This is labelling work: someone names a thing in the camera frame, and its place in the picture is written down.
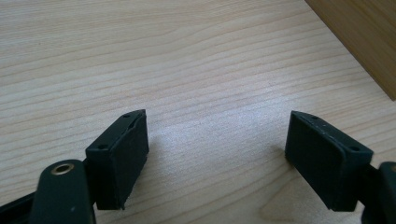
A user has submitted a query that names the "wooden tea box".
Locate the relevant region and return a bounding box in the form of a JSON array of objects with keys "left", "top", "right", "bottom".
[{"left": 304, "top": 0, "right": 396, "bottom": 102}]

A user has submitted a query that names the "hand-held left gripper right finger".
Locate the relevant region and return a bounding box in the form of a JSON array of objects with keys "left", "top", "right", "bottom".
[{"left": 284, "top": 110, "right": 375, "bottom": 213}]

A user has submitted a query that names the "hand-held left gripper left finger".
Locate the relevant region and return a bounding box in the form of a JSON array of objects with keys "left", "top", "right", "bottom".
[{"left": 85, "top": 108, "right": 150, "bottom": 211}]

